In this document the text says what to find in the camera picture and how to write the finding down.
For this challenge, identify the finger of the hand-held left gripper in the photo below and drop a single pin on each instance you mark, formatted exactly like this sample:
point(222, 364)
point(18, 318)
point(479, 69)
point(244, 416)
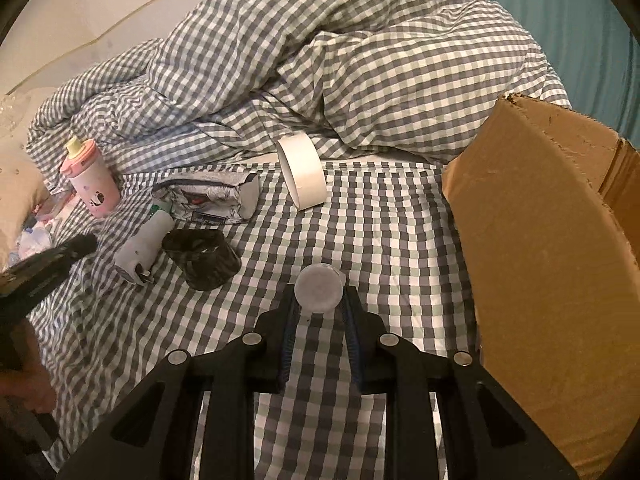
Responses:
point(75, 249)

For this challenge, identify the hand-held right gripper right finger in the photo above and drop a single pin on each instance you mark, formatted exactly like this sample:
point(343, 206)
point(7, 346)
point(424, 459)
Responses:
point(352, 335)

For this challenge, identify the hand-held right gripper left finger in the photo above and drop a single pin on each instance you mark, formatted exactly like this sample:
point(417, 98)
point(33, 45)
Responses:
point(287, 330)

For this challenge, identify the green plastic packet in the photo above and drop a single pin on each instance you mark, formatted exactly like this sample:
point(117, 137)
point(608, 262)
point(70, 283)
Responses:
point(160, 208)

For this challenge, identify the white tape roll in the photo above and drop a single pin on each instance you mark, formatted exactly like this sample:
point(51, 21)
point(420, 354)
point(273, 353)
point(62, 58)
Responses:
point(305, 175)

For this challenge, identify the brown cardboard box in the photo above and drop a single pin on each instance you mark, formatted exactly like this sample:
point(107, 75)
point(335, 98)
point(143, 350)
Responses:
point(530, 260)

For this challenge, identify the person's left hand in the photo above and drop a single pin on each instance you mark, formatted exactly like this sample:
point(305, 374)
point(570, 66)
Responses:
point(27, 380)

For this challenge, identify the clear plastic wrapper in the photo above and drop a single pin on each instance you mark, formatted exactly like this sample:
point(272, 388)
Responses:
point(32, 240)

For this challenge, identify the pink water bottle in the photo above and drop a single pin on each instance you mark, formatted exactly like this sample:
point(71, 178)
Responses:
point(92, 187)

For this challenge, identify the cream tufted headboard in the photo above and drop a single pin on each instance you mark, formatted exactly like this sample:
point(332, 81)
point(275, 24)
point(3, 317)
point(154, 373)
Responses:
point(12, 175)

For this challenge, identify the grey checkered bed sheet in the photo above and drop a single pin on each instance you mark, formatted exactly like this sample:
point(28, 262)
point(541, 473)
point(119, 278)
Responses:
point(380, 240)

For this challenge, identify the silver foil packet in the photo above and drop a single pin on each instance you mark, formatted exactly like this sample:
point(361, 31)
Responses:
point(205, 197)

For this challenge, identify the grey checkered duvet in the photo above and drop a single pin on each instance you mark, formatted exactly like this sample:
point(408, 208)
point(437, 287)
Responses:
point(300, 60)

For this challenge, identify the teal curtain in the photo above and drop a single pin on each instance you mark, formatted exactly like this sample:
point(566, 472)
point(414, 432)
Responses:
point(575, 20)

